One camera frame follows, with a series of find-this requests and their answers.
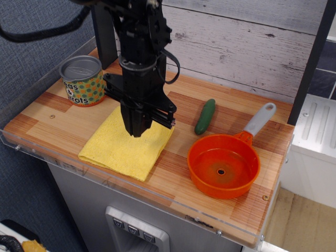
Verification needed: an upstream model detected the black right support post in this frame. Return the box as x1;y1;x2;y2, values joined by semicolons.
287;0;335;126

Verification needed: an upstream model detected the black and yellow object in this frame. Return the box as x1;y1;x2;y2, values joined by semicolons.
1;219;48;251

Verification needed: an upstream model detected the orange measuring cup grey handle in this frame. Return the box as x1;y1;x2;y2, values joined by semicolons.
187;102;277;199

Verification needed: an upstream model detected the grey toy fridge cabinet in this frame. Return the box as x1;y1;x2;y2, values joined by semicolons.
49;162;243;251

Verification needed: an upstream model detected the peas and carrots can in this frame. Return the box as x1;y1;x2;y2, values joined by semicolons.
59;55;106;107

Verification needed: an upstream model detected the black cable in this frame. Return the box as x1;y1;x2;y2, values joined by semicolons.
0;5;91;43

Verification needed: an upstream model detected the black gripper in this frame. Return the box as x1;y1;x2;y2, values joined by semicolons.
103;56;177;138

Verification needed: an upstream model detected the black left support post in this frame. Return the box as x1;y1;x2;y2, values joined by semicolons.
91;4;118;69

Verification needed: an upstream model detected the silver dispenser panel with buttons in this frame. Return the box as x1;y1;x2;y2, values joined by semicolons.
105;206;171;251

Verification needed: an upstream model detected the white toy sink drainboard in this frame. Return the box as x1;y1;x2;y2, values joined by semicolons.
280;94;335;207

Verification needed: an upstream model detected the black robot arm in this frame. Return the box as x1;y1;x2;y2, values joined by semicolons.
76;1;180;137

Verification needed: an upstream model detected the yellow towel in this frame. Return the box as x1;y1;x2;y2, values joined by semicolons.
78;107;174;182

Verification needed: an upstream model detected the black support post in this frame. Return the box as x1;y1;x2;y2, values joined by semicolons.
91;4;118;69
287;0;335;126

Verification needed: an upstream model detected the green toy cucumber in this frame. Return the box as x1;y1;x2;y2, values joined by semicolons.
194;99;216;135

